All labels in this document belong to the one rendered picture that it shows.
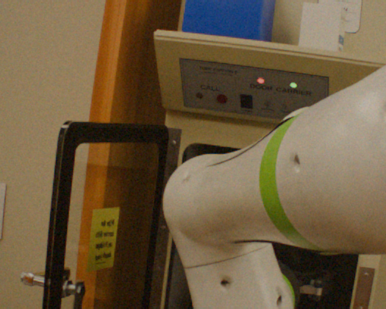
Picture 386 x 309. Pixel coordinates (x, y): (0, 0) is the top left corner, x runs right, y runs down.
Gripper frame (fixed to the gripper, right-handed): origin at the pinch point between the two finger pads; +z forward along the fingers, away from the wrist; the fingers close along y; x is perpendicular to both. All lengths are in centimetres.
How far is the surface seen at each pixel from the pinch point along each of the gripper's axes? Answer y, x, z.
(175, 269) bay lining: 14.5, 1.2, -8.6
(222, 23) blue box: 9.6, -32.7, -21.0
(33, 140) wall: 56, -11, 33
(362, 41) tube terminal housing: -7.5, -33.6, -10.2
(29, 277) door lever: 24.7, -0.4, -38.2
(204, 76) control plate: 11.8, -25.9, -17.8
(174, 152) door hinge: 16.2, -15.3, -10.5
